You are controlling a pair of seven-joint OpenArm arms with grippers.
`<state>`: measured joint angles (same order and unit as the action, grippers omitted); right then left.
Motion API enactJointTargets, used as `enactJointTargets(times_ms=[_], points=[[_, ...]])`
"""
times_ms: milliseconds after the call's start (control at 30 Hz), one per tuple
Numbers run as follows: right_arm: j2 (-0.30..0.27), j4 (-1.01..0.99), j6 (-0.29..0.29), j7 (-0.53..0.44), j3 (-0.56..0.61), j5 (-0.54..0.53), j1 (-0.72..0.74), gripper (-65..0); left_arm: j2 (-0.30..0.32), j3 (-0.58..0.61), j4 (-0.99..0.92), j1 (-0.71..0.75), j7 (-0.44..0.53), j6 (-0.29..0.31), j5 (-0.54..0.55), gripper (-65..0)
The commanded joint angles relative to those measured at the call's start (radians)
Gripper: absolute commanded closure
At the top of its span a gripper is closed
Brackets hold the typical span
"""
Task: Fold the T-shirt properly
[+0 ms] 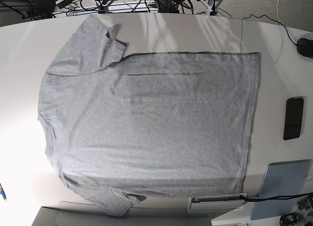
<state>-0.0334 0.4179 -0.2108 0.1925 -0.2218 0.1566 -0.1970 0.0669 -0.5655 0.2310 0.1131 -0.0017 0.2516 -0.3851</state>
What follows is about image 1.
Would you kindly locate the blue-grey tablet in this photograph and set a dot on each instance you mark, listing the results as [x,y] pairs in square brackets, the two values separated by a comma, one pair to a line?
[281,179]

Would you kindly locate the grey T-shirt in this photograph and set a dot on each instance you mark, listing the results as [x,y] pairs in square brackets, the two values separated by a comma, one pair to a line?
[166,125]

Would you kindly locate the blue orange pen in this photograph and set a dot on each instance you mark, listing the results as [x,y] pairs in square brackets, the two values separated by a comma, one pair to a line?
[2,193]

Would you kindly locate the black smartphone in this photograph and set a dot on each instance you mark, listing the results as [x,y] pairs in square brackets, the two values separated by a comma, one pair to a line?
[293,118]

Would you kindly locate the white table cable box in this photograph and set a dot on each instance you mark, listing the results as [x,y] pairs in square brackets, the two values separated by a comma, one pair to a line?
[215,203]

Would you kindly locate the black computer mouse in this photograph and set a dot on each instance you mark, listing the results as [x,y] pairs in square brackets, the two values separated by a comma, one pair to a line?
[305,47]

